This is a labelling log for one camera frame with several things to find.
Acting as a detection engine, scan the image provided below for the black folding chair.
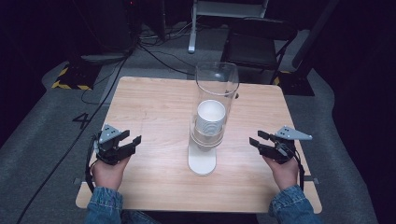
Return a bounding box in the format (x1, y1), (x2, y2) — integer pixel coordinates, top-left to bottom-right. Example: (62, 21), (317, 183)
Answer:
(219, 17), (299, 86)

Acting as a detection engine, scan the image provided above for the black yellow striped floor plate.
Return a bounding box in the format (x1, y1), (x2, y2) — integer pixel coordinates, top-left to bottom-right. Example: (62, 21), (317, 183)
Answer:
(51, 63), (101, 91)

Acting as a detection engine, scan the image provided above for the black floor cable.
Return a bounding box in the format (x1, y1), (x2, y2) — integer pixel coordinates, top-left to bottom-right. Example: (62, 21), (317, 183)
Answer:
(15, 43), (138, 224)

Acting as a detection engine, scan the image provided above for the white metal stand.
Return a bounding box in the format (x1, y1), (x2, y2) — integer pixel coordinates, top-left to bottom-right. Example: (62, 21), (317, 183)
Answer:
(188, 0), (269, 54)

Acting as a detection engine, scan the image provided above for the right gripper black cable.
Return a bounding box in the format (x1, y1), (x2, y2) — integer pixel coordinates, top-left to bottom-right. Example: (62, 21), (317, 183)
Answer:
(289, 145), (305, 191)

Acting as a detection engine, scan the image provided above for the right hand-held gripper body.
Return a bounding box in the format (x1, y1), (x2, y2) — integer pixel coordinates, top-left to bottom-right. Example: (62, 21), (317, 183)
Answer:
(258, 125), (313, 165)

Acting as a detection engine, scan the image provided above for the clear plastic cup dispenser tube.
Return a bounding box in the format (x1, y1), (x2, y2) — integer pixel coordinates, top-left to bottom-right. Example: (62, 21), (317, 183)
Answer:
(190, 61), (240, 148)

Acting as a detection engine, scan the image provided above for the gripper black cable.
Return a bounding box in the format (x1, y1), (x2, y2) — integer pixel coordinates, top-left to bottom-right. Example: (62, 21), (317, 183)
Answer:
(289, 145), (305, 191)
(85, 133), (100, 194)

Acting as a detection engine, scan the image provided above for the person's right hand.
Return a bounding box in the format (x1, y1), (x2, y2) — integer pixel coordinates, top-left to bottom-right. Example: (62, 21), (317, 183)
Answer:
(262, 154), (300, 191)

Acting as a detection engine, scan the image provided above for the person's left hand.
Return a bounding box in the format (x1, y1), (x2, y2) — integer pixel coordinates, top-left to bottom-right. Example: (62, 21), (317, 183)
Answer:
(91, 155), (132, 191)

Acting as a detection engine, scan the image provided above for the black stand base plate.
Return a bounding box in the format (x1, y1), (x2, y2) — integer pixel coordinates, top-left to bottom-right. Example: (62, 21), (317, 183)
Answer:
(273, 70), (316, 97)

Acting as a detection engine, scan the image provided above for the white paper cup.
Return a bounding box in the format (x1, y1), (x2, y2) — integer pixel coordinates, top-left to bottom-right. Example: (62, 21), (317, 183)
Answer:
(195, 99), (226, 137)

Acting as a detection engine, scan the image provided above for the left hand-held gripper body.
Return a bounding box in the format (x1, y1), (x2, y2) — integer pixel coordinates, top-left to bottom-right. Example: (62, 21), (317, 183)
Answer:
(93, 124), (136, 166)

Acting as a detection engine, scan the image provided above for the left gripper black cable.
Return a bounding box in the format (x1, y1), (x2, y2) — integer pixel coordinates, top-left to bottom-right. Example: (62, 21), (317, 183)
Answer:
(85, 133), (100, 194)

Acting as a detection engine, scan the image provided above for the white dispenser base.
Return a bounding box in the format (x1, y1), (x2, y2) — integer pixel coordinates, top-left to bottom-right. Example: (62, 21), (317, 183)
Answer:
(187, 140), (218, 176)

